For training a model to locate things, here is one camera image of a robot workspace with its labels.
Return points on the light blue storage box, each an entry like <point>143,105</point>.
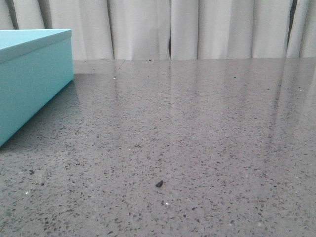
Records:
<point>34,66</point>

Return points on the small black debris piece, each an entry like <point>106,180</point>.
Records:
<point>159,184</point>

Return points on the white pleated curtain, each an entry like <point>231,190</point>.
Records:
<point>173,29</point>

